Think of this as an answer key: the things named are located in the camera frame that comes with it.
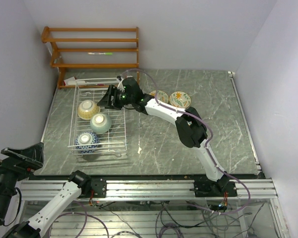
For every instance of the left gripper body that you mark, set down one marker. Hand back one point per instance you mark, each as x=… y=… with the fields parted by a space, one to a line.
x=16 y=168

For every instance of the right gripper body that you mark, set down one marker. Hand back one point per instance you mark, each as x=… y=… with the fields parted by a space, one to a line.
x=120 y=98

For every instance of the yellow sun pattern bowl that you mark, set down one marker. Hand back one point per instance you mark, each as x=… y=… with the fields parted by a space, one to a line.
x=87 y=109

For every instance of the pale green celadon bowl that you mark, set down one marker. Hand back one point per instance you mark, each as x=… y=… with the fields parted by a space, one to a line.
x=100 y=123

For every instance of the white wire dish rack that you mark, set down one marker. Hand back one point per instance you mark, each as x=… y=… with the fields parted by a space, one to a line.
x=113 y=142

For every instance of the yellow star floral bowl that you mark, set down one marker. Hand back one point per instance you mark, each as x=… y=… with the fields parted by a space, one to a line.
x=162 y=97

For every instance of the red blue zigzag bowl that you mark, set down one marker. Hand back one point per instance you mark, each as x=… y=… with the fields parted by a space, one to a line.
x=86 y=142

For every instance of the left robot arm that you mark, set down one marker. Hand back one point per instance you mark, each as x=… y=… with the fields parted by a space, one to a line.
x=78 y=184

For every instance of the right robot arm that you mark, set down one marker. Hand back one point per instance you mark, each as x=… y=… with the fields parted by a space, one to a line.
x=192 y=132

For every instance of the wooden shelf rack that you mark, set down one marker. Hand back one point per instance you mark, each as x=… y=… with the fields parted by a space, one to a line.
x=71 y=45

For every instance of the white red spatula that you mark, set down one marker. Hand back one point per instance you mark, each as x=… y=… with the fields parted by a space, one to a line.
x=74 y=81

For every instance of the green white pen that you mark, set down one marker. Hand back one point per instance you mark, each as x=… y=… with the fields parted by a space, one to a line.
x=100 y=53

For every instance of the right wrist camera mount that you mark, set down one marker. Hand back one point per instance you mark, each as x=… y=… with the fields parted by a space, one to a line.
x=120 y=85

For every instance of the aluminium rail frame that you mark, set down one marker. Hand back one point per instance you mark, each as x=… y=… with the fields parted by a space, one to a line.
x=167 y=188

